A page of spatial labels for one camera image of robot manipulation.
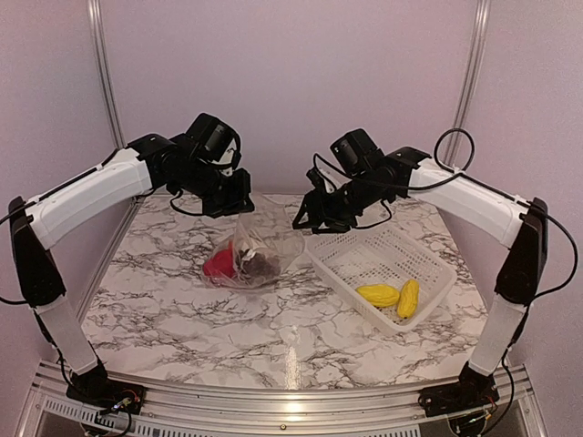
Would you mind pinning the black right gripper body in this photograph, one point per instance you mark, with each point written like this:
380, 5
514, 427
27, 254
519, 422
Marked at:
342, 208

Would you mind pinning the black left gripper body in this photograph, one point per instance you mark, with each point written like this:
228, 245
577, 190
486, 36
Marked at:
219, 186

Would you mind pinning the red toy bell pepper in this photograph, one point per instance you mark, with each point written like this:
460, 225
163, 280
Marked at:
220, 265

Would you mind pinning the clear zip top bag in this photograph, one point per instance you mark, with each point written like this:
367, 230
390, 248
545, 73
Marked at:
261, 247

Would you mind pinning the dark red toy grapes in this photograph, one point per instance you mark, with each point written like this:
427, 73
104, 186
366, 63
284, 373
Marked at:
260, 266

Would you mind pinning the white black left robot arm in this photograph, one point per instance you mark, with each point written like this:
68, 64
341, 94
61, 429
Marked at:
203, 161

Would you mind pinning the white plastic mesh basket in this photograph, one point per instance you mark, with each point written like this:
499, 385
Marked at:
383, 255

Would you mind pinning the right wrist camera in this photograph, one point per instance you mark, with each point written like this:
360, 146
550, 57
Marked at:
320, 181

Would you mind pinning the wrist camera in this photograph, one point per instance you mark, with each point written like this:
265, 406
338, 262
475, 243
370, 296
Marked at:
231, 158
320, 181

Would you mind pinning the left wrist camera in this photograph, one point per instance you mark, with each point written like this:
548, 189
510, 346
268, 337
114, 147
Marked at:
231, 158

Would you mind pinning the right aluminium frame post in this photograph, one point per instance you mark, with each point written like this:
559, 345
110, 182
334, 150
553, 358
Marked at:
474, 62

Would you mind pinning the aluminium frame post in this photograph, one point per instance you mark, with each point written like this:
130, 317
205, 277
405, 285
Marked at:
474, 62
98, 35

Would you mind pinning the aluminium front rail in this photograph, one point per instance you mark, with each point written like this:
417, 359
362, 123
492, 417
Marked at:
178, 409

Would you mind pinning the left aluminium frame post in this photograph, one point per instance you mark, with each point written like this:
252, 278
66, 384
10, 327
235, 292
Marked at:
98, 35

